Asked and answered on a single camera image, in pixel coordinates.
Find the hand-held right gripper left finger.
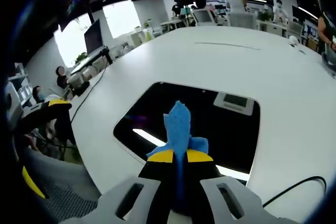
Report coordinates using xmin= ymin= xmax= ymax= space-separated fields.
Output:
xmin=59 ymin=148 xmax=175 ymax=224

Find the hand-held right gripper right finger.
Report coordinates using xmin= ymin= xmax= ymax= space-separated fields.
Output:
xmin=183 ymin=149 xmax=299 ymax=224

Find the blue cleaning cloth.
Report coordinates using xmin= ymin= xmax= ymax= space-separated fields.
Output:
xmin=145 ymin=100 xmax=210 ymax=210

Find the white shelf unit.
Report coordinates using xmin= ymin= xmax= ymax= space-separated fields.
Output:
xmin=6 ymin=62 xmax=34 ymax=109

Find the grey mesh office chair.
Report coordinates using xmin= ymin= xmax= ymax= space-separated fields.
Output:
xmin=22 ymin=149 xmax=104 ymax=223

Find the black flat device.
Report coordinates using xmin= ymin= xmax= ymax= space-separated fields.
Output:
xmin=71 ymin=81 xmax=91 ymax=97

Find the green plant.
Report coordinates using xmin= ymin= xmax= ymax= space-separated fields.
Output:
xmin=75 ymin=51 xmax=89 ymax=64
xmin=258 ymin=10 xmax=271 ymax=22

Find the black monitor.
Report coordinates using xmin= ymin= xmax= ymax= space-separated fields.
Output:
xmin=83 ymin=18 xmax=104 ymax=55

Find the white office chair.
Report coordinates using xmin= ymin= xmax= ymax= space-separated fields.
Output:
xmin=193 ymin=8 xmax=216 ymax=27
xmin=227 ymin=12 xmax=258 ymax=29
xmin=287 ymin=21 xmax=303 ymax=38

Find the dark grey object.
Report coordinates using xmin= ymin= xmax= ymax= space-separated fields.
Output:
xmin=320 ymin=50 xmax=336 ymax=78

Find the thin black cable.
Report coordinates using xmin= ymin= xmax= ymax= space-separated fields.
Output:
xmin=70 ymin=67 xmax=109 ymax=124

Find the dark wall screen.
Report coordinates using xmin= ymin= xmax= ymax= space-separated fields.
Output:
xmin=59 ymin=0 xmax=91 ymax=30

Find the grey table cable lid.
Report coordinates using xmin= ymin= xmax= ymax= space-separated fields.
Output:
xmin=193 ymin=41 xmax=261 ymax=51

